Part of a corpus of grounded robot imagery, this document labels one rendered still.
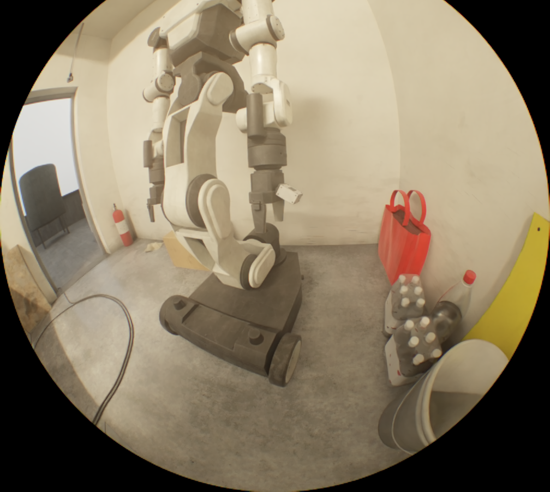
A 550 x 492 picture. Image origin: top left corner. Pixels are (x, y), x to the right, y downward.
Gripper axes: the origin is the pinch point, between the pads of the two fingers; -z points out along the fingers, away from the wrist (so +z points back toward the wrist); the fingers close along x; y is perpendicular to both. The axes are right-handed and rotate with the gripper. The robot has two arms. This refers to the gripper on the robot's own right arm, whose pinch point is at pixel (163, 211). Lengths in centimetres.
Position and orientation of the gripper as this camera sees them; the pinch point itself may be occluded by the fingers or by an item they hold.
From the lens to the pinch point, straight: 71.9
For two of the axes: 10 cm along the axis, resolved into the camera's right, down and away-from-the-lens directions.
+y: 9.2, 0.3, -3.8
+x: -3.8, 2.0, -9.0
